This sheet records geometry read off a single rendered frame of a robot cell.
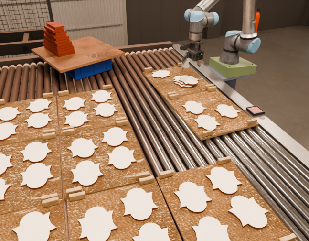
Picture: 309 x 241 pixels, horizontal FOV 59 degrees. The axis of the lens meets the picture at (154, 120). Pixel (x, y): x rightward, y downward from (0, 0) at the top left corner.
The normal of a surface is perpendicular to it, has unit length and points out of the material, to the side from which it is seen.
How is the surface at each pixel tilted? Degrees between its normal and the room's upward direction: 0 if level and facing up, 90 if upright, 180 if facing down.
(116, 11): 90
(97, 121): 0
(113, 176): 0
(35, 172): 0
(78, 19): 90
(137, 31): 90
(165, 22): 90
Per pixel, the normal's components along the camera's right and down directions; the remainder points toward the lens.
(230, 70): 0.37, 0.53
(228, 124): 0.00, -0.82
